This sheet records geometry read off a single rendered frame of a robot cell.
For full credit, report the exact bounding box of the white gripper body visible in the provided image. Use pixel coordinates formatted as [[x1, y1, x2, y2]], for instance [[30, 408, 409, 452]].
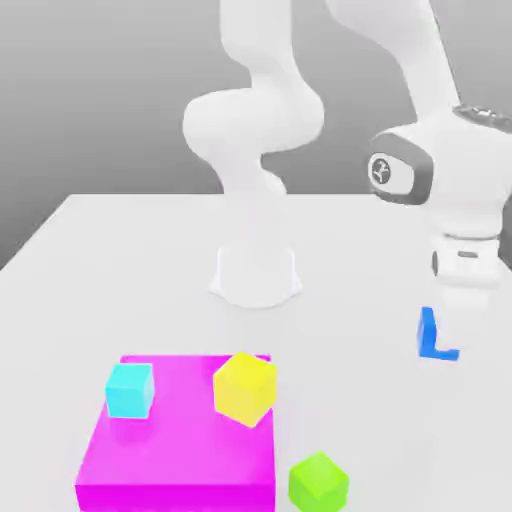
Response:
[[437, 284, 496, 321]]

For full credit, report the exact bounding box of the small green cube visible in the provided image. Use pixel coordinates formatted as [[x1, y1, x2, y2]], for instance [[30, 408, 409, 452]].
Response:
[[287, 450, 350, 512]]

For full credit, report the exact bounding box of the small yellow cube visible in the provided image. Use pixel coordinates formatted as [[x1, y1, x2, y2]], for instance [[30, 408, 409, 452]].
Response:
[[212, 351, 278, 429]]

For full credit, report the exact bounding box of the small cyan cube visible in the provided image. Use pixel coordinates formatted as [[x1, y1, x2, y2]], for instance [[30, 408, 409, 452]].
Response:
[[104, 362, 156, 420]]

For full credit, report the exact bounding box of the large magenta box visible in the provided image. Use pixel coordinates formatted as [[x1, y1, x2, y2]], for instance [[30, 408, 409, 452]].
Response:
[[74, 353, 277, 512]]

